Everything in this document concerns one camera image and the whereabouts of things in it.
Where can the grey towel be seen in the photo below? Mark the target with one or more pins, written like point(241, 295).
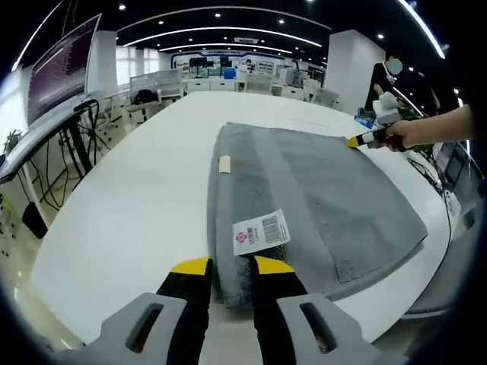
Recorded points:
point(304, 190)

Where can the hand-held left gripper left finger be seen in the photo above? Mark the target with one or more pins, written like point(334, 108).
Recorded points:
point(179, 315)

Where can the grey mesh office chair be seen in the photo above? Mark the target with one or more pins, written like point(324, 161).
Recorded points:
point(445, 273)

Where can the person's right hand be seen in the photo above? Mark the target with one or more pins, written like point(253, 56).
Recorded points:
point(401, 137)

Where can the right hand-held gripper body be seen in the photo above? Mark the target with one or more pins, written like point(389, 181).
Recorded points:
point(387, 110)

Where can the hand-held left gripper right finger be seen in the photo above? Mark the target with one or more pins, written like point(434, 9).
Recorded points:
point(281, 323)

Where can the black floor box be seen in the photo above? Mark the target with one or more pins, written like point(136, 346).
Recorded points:
point(35, 221)

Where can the white table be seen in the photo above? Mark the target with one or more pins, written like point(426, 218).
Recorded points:
point(133, 190)

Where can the small green potted plant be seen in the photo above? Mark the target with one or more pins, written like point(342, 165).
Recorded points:
point(13, 141)

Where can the large green potted plant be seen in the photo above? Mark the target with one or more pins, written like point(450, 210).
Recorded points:
point(409, 112)

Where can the black bag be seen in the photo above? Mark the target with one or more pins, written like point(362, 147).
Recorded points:
point(145, 96)

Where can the monitor on stand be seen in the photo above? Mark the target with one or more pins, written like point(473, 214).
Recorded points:
point(61, 72)

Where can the blue tissue pack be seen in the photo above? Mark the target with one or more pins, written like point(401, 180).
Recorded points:
point(363, 118)

